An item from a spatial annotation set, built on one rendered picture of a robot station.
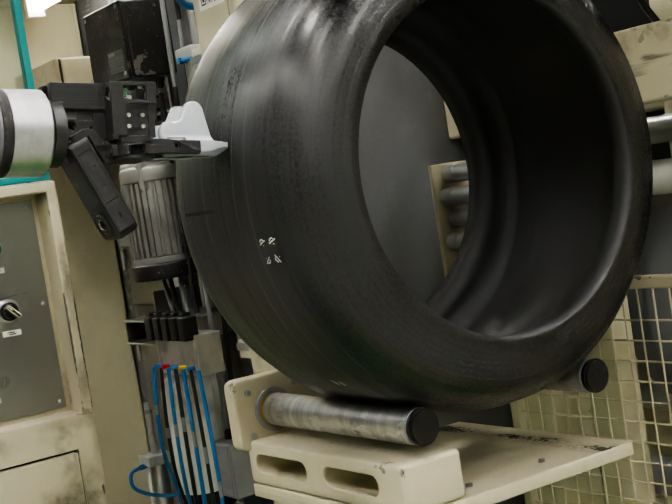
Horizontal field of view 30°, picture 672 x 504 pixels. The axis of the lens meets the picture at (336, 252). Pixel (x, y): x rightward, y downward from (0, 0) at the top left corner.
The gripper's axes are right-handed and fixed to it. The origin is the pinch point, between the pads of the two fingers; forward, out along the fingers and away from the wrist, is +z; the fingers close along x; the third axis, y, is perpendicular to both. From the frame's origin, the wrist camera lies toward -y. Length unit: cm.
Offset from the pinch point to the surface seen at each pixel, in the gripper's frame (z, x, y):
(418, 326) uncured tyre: 17.2, -12.4, -21.0
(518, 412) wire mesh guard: 67, 30, -39
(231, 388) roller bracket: 13.9, 26.6, -29.2
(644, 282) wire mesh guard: 65, -1, -19
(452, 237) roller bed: 63, 38, -10
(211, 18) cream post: 19.5, 35.6, 23.5
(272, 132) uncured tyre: 2.3, -8.7, 1.1
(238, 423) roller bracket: 14.5, 26.4, -34.0
